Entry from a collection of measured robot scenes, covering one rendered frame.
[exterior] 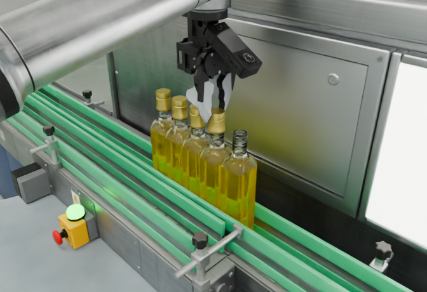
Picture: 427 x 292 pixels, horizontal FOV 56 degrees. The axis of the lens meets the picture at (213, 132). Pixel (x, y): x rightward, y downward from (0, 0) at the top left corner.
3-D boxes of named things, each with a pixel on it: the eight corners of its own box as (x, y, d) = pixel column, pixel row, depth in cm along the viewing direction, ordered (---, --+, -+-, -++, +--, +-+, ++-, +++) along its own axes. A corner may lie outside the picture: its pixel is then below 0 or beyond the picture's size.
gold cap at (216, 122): (229, 130, 81) (229, 110, 79) (216, 136, 79) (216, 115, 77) (216, 124, 83) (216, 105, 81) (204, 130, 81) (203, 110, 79)
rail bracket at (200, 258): (244, 259, 82) (246, 211, 77) (182, 309, 72) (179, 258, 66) (233, 252, 84) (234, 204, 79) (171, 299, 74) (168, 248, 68)
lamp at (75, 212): (88, 216, 104) (86, 207, 103) (72, 224, 101) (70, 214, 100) (79, 208, 107) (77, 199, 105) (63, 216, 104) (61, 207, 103)
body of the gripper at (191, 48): (204, 63, 83) (203, 2, 77) (235, 73, 77) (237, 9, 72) (176, 72, 78) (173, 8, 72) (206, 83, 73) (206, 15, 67)
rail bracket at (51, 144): (65, 169, 114) (56, 127, 108) (39, 179, 110) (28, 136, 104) (58, 164, 117) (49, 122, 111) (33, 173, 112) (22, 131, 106)
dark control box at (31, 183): (52, 194, 125) (47, 171, 121) (27, 205, 120) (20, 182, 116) (40, 183, 130) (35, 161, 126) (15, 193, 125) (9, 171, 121)
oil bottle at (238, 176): (254, 236, 89) (259, 153, 79) (237, 249, 86) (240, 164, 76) (235, 224, 93) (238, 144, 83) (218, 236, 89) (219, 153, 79)
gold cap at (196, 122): (210, 124, 85) (210, 106, 83) (197, 130, 83) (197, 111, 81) (198, 119, 88) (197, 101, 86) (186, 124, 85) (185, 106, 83)
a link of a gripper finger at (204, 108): (190, 115, 82) (195, 71, 79) (211, 124, 79) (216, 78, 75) (179, 117, 80) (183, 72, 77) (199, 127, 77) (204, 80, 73)
